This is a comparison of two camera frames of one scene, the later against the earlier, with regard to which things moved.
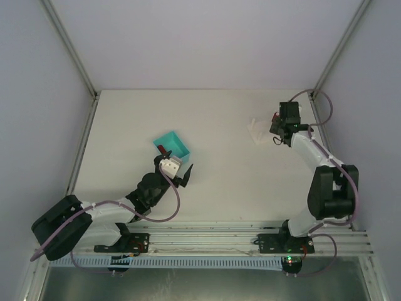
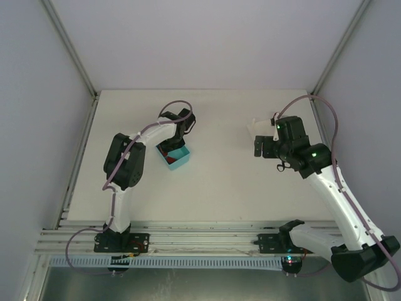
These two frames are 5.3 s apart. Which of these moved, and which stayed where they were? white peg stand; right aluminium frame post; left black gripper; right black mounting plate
Moved: left black gripper
Stayed: right black mounting plate; right aluminium frame post; white peg stand
